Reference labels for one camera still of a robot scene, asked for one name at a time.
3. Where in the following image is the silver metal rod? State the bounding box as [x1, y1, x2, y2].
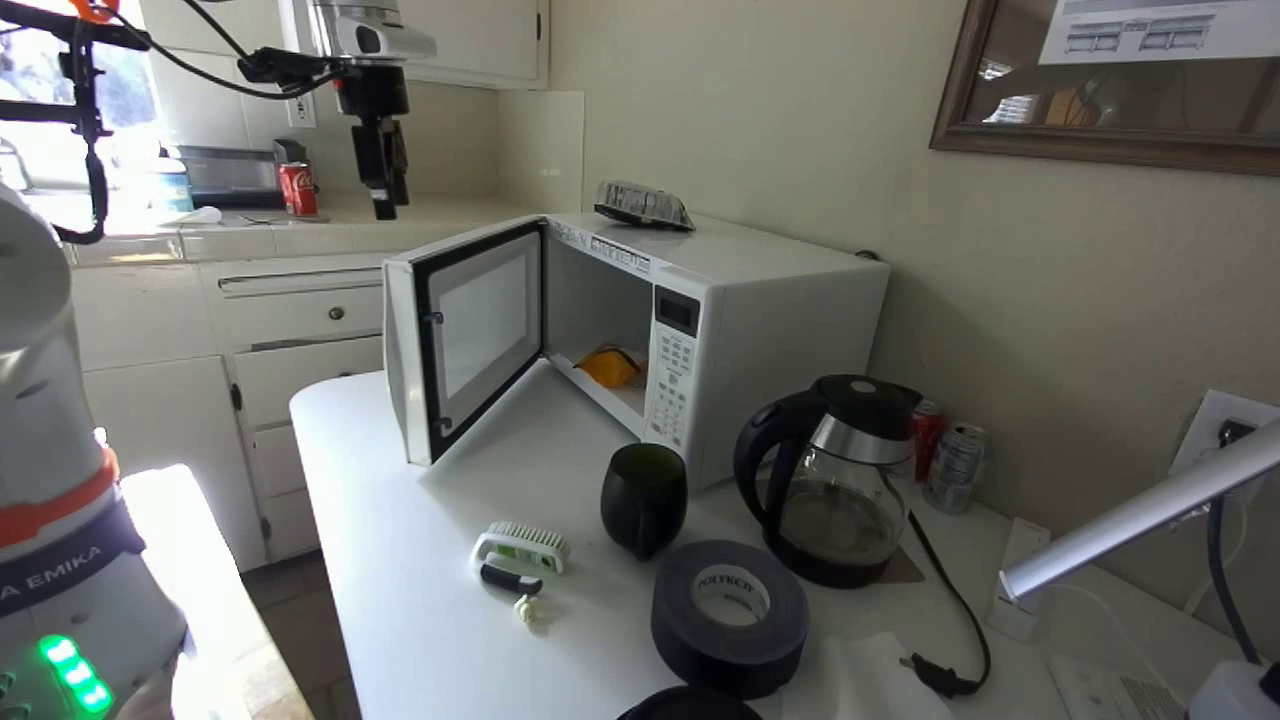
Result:
[999, 417, 1280, 603]

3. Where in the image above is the glass electric kettle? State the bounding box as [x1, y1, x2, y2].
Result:
[732, 373, 924, 590]

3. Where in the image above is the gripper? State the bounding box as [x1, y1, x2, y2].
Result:
[334, 64, 412, 222]

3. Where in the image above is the dark green cup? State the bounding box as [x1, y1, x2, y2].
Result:
[599, 442, 690, 562]

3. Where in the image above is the white microwave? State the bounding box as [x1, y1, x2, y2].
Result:
[381, 209, 892, 492]

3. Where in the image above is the yellow object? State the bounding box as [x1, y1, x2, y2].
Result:
[574, 344, 644, 390]

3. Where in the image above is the black tape roll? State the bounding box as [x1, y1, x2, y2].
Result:
[650, 539, 812, 701]

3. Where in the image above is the white flat device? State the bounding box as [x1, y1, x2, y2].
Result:
[1048, 653, 1193, 720]

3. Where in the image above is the white kitchen cabinet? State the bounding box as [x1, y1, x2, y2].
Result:
[64, 249, 403, 573]

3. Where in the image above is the clear jar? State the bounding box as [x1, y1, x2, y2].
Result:
[150, 154, 194, 214]

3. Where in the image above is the framed wall mirror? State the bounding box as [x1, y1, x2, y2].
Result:
[929, 0, 1280, 179]

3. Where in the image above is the green white scrub brush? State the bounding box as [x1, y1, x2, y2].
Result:
[469, 519, 572, 578]

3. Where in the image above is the silver metal tray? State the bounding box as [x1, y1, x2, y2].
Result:
[174, 144, 282, 210]

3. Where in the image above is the window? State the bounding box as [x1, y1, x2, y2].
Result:
[0, 0, 168, 201]

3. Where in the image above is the black cable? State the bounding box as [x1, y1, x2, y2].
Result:
[903, 509, 994, 700]
[1204, 494, 1267, 667]

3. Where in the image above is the red soda can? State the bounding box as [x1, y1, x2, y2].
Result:
[909, 397, 948, 483]
[277, 161, 320, 219]

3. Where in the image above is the small black handle tool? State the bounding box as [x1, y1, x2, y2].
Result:
[479, 562, 545, 598]

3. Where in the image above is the clear plastic food container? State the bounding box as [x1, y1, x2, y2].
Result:
[593, 179, 697, 234]

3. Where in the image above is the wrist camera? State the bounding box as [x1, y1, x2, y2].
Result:
[237, 46, 340, 90]

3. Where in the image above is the black round object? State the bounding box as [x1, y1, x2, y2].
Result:
[616, 684, 767, 720]

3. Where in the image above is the white power adapter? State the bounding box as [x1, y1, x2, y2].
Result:
[984, 516, 1053, 643]

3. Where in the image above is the silver soda can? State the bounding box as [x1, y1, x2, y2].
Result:
[923, 421, 990, 516]

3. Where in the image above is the microwave door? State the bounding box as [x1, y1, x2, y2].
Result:
[381, 217, 550, 469]

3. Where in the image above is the white upper cabinet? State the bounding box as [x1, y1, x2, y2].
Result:
[139, 0, 552, 92]

